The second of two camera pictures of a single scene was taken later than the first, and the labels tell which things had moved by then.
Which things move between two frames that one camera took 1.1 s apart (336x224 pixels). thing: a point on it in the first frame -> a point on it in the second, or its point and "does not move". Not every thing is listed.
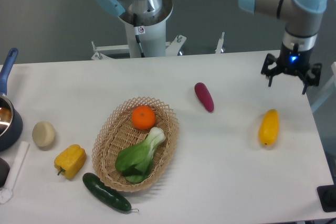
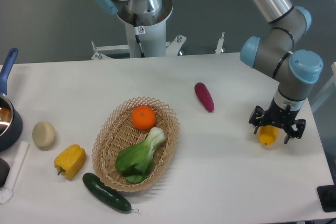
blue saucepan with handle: x=11 y=123 does not move
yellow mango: x=269 y=127 does not move
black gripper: x=294 y=61 -> x=283 y=116
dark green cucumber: x=106 y=193 does not move
